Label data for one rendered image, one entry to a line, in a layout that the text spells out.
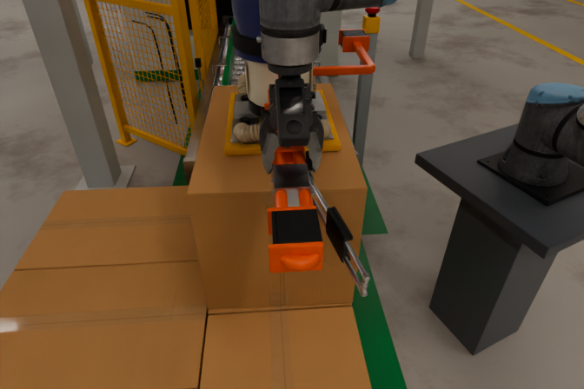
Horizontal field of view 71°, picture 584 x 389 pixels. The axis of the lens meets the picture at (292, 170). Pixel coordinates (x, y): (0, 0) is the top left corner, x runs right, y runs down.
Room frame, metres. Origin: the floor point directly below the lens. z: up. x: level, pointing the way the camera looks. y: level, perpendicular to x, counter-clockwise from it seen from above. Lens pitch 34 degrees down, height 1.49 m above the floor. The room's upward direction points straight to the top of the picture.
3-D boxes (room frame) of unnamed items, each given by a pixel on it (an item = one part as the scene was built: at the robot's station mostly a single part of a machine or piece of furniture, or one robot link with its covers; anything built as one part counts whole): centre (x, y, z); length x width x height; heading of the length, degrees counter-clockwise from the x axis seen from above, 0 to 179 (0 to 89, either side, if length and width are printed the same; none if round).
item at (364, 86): (2.00, -0.38, 0.50); 0.07 x 0.07 x 1.00; 4
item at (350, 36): (1.35, -0.20, 1.08); 0.09 x 0.08 x 0.05; 94
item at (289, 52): (0.64, 0.01, 1.29); 0.10 x 0.09 x 0.05; 93
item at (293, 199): (0.57, 0.00, 1.07); 0.07 x 0.07 x 0.04; 4
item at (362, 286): (0.50, -0.06, 1.07); 0.31 x 0.03 x 0.05; 17
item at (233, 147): (1.03, 0.13, 0.97); 0.34 x 0.10 x 0.05; 4
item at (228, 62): (2.89, 0.46, 0.60); 1.60 x 0.11 x 0.09; 4
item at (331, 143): (1.04, -0.06, 0.97); 0.34 x 0.10 x 0.05; 4
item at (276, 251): (0.44, 0.00, 1.07); 0.08 x 0.07 x 0.05; 4
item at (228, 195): (1.02, 0.05, 0.74); 0.60 x 0.40 x 0.40; 3
